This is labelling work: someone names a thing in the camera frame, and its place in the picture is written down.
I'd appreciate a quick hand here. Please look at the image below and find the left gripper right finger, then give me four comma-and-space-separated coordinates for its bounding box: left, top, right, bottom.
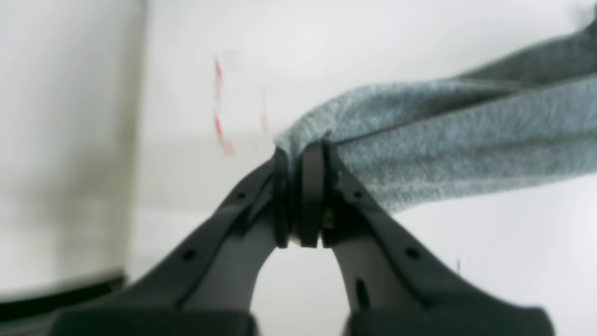
298, 142, 555, 336

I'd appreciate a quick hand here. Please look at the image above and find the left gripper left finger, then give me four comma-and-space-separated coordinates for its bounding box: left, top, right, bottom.
51, 149, 289, 336

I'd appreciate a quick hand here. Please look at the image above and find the grey T-shirt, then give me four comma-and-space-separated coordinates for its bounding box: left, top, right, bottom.
275, 21, 597, 212

